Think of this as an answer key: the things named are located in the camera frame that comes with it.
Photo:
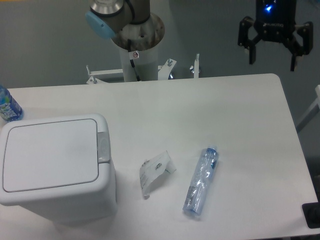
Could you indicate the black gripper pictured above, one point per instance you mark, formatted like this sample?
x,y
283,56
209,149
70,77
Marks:
x,y
274,22

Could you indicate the grey trash can push button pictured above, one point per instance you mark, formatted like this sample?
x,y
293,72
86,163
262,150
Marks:
x,y
103,147

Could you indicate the white plastic trash can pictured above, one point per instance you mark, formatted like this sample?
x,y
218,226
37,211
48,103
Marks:
x,y
50,167

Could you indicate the white stand at right edge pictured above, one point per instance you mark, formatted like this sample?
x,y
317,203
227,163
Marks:
x,y
310,112

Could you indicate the black clamp at table edge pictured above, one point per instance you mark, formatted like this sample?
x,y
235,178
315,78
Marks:
x,y
311,213

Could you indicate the crushed clear plastic bottle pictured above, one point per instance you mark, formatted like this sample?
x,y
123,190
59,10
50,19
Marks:
x,y
201,181

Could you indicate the blue labelled water bottle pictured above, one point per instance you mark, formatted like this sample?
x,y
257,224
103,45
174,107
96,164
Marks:
x,y
10,110

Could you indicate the white pedestal base frame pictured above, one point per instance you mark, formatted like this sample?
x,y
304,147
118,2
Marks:
x,y
134,73

